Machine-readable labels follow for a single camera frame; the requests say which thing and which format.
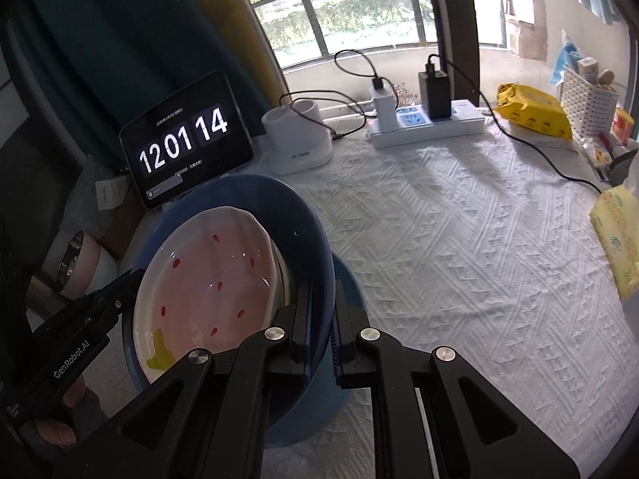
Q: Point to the pink spotted bowl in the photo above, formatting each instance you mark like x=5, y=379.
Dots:
x=209, y=279

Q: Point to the yellow curtain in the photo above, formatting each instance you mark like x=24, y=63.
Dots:
x=249, y=50

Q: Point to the dark door frame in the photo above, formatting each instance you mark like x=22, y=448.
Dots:
x=457, y=10

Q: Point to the brown cardboard box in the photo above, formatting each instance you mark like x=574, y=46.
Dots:
x=122, y=229

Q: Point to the balcony railing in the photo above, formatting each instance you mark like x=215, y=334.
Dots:
x=315, y=30

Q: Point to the white power strip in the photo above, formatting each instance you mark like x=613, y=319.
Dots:
x=464, y=122

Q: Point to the small white box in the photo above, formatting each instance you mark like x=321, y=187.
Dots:
x=110, y=194

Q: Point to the grey cloth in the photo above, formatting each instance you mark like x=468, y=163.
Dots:
x=626, y=167

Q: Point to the person's left hand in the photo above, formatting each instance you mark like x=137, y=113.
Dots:
x=72, y=391

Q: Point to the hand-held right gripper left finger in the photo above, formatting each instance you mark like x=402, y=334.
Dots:
x=299, y=339

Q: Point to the black power adapter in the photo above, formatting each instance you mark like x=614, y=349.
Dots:
x=434, y=95

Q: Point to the white perforated basket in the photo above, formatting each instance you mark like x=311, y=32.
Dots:
x=589, y=105

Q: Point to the black tablet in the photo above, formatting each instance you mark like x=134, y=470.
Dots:
x=184, y=139

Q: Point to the yellow green tissue pack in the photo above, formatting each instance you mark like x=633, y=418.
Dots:
x=619, y=239

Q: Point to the beige cardboard piece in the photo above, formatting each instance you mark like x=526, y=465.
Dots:
x=524, y=40

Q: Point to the blue plastic bag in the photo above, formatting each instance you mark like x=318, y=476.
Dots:
x=566, y=60

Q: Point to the red yellow container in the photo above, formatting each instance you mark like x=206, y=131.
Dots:
x=624, y=127

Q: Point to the blue plate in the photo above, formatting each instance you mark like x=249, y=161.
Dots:
x=357, y=299

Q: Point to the white charger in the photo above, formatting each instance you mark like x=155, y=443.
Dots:
x=383, y=107

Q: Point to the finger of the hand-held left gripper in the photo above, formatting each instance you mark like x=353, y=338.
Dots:
x=117, y=299

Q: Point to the small snack packets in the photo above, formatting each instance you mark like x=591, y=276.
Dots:
x=596, y=157

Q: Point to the yellow wipes packet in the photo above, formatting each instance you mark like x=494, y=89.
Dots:
x=534, y=110

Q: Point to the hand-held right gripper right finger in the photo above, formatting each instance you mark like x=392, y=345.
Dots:
x=349, y=354

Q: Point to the dark teal curtain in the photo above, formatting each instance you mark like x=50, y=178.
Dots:
x=125, y=35

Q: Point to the white desk lamp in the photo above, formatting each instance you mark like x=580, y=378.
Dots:
x=294, y=149

